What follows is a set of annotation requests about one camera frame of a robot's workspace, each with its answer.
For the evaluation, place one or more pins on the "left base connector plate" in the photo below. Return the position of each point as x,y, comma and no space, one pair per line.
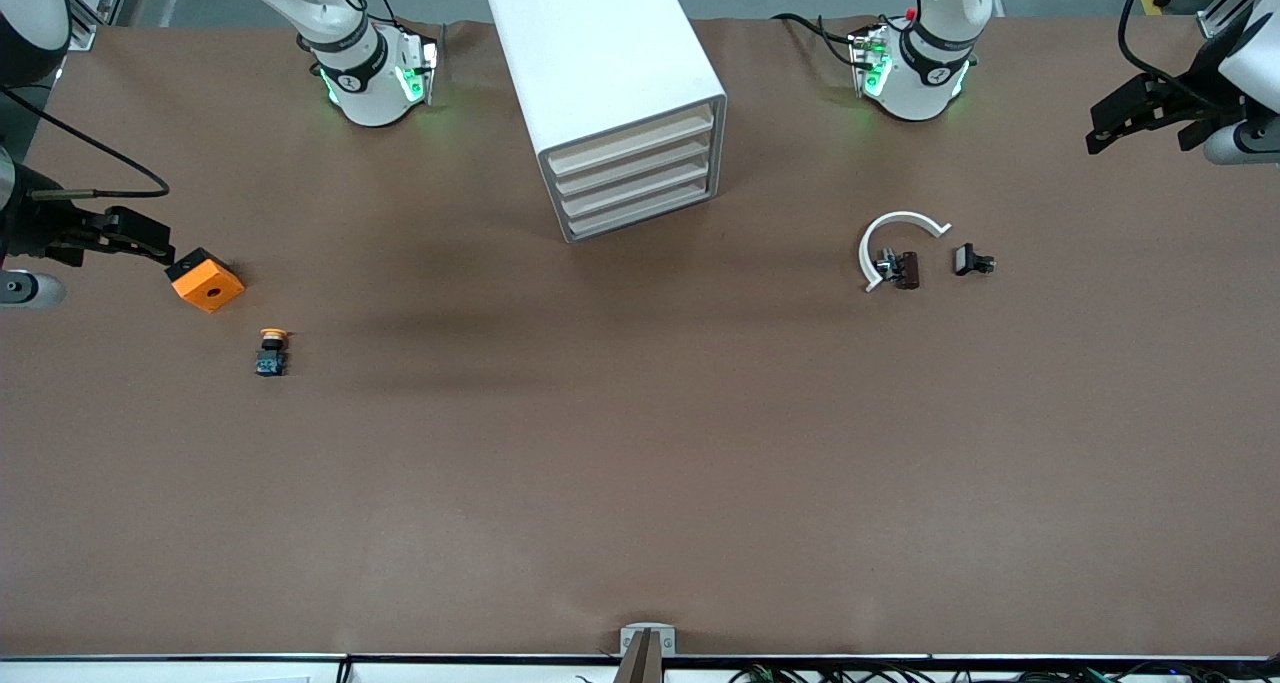
868,63

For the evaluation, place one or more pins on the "beige cabinet drawer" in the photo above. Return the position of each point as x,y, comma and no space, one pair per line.
645,211
640,190
630,143
635,168

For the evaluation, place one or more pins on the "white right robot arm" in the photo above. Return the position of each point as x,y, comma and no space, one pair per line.
365,93

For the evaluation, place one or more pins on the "aluminium frame profile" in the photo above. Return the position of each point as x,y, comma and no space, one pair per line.
1215,23
82,35

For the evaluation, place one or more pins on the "base connector plate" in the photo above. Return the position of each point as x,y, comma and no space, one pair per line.
868,63
422,68

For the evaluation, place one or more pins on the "dark brown metal-clip component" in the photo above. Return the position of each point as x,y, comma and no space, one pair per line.
905,268

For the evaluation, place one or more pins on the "orange black cube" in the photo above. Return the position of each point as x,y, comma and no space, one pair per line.
210,288

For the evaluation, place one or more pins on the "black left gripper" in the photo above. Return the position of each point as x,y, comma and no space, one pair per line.
1196,91

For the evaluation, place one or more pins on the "yellow-capped push button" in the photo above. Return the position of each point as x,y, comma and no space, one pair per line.
271,358

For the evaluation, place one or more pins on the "white drawer cabinet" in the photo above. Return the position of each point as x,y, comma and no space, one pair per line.
590,53

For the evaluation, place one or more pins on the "grey metal bracket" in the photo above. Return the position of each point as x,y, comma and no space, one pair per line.
630,638

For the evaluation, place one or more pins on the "brown table cover mat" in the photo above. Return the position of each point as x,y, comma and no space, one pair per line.
600,443

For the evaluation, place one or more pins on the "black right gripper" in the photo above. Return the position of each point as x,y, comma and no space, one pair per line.
40,229

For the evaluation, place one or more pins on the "right base connector plate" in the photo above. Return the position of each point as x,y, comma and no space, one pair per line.
422,68

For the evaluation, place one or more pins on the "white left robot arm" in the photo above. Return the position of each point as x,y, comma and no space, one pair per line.
915,93

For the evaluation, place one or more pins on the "small black component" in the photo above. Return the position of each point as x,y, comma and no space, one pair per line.
967,259

